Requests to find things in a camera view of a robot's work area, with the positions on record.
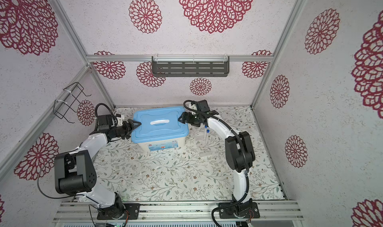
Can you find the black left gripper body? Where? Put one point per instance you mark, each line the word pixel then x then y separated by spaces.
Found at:
pixel 123 130

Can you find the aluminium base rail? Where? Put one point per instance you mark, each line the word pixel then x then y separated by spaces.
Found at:
pixel 182 211

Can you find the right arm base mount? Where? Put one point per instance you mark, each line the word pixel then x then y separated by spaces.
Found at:
pixel 247 210

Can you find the blue plastic bin lid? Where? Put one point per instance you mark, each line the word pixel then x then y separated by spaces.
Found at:
pixel 159 124

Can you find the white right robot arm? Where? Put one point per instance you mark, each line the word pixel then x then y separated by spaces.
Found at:
pixel 239 152

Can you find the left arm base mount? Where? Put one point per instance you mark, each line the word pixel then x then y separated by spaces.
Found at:
pixel 119 212

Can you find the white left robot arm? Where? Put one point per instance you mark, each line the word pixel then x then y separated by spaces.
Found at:
pixel 75 174

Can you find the white plastic storage bin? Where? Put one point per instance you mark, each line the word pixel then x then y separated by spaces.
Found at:
pixel 163 144

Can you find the grey wall shelf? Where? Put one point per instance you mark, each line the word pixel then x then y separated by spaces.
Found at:
pixel 190 67

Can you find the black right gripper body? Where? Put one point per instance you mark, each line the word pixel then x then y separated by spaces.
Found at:
pixel 193 120

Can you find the black wire wall rack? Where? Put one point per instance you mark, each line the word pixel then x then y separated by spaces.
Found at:
pixel 62 106

